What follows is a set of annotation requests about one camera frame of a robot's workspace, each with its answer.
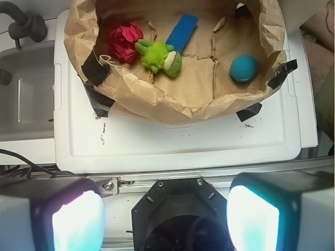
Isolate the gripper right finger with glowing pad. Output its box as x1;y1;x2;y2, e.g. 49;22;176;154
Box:
227;171;334;250

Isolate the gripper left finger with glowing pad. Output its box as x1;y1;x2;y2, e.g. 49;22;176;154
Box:
1;177;105;250

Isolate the blue textured ball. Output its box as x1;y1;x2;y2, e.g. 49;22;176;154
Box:
230;55;258;82

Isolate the red crumpled paper ball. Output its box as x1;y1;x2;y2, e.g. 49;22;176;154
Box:
105;22;143;64

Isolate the white plastic bin lid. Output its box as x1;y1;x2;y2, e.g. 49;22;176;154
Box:
54;11;318;174

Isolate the black tape strip front right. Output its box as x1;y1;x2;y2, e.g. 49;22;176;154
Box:
236;103;262;122

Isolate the black tape strip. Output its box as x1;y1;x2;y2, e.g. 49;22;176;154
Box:
236;103;262;122
84;85;115;117

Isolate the grey sink basin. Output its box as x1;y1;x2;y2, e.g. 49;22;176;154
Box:
1;41;54;141

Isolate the black tape strip front left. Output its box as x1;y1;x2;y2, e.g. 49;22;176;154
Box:
84;85;115;117

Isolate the black tape strip rim right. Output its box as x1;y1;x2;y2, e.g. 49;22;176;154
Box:
267;59;298;90

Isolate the black tape strip rim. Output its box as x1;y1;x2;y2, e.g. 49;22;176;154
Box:
81;50;111;87
234;5;251;19
267;59;298;90

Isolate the black tape strip rim left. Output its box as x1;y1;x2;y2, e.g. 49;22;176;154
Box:
81;50;111;87

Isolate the brown paper bag tray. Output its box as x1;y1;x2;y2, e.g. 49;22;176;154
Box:
64;1;286;125

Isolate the dark grey faucet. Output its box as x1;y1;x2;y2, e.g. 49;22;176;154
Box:
1;1;48;50

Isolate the green plush frog toy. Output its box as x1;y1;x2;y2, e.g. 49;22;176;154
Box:
135;39;182;77

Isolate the black tape strip far rim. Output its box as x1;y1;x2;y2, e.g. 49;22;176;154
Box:
234;5;251;19

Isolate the blue rectangular sponge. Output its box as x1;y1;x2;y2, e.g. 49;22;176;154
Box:
165;14;198;53

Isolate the black cable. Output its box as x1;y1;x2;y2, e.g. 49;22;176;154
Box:
0;148;79;179

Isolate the aluminium frame rail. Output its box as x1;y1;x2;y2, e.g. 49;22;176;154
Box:
89;156;334;193

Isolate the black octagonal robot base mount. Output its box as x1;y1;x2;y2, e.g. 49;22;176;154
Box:
131;178;234;250

